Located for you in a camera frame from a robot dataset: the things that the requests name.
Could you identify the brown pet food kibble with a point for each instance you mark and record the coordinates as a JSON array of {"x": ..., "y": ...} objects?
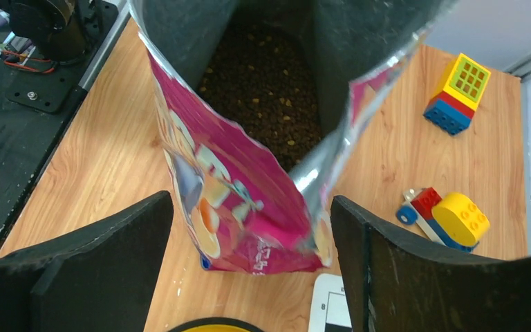
[{"x": 258, "y": 77}]

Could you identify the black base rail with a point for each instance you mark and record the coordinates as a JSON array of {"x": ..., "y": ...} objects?
[{"x": 36, "y": 110}]

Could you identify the toy block car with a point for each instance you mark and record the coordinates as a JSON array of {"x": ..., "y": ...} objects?
[{"x": 454, "y": 220}]

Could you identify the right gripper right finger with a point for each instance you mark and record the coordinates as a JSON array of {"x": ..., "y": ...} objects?
[{"x": 395, "y": 280}]

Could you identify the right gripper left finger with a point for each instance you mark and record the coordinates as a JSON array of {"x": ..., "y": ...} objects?
[{"x": 100, "y": 277}]

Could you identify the yellow double pet bowl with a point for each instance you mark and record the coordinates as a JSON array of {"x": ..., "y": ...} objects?
[{"x": 216, "y": 324}]

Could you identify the pink pet food bag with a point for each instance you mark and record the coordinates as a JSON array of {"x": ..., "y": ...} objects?
[{"x": 244, "y": 212}]

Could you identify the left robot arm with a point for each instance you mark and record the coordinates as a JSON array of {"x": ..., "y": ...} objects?
[{"x": 57, "y": 28}]

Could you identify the black white chessboard mat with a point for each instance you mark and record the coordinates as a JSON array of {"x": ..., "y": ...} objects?
[{"x": 329, "y": 310}]

